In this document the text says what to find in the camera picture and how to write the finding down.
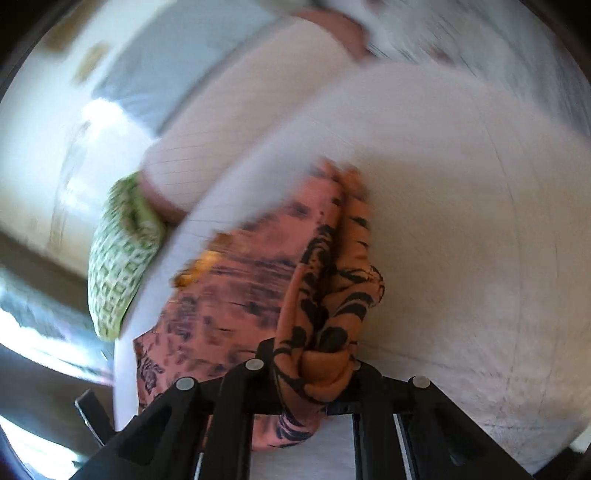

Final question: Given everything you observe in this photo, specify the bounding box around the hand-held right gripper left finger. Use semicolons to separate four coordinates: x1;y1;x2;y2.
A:
69;338;283;480

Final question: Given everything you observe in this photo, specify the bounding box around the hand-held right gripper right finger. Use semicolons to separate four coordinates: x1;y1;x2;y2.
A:
324;359;533;480

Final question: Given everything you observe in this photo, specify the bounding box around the orange black floral garment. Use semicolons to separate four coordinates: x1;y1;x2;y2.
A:
133;159;387;451

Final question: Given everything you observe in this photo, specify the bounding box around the black bar object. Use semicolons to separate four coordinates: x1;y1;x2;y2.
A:
75;389;117;449

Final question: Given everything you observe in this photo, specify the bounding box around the green white patterned pillow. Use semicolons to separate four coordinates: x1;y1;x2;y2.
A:
88;171;170;343

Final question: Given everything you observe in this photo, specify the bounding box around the pink quilted sofa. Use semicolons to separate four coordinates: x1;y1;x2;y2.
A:
113;9;591;480

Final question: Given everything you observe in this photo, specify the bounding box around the grey white cushion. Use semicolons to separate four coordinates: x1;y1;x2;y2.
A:
91;0;289;136

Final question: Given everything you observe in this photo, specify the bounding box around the striped grey cloth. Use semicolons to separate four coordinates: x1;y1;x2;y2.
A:
365;0;591;107

